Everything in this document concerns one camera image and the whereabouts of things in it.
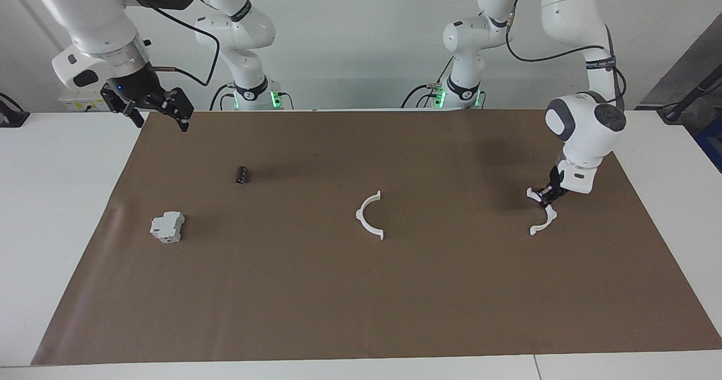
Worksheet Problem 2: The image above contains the black base cable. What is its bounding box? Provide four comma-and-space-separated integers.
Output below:
400, 58, 453, 110
209, 83, 235, 111

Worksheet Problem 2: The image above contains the black right base cable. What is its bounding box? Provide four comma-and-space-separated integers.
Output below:
209, 83, 235, 111

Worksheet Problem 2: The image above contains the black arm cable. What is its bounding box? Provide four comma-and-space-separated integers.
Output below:
149, 0, 221, 87
505, 0, 628, 110

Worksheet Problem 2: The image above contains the brown table mat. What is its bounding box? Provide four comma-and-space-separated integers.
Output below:
31, 109, 722, 366

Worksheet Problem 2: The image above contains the white power strip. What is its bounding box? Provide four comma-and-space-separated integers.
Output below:
59, 95, 112, 113

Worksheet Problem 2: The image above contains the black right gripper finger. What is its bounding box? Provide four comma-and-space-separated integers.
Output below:
162, 87, 195, 132
121, 99, 146, 129

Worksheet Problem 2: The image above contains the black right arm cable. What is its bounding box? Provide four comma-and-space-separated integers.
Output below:
149, 0, 221, 87

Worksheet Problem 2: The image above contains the blue box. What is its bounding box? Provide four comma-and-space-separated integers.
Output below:
697, 115, 722, 173

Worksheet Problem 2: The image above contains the black stand foot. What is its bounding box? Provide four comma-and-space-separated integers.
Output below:
0, 92, 30, 128

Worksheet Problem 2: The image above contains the white circuit breaker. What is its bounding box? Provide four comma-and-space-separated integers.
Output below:
149, 211, 186, 244

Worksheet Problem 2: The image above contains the white half-ring pipe clamp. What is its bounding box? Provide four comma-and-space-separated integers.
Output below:
355, 190, 385, 241
526, 187, 558, 236

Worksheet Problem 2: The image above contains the black tripod pole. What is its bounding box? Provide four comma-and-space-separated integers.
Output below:
657, 64, 722, 124

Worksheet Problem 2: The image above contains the black left base cable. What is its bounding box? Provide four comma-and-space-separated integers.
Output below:
400, 58, 453, 110

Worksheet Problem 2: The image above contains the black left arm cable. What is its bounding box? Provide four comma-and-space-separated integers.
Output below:
505, 0, 628, 110

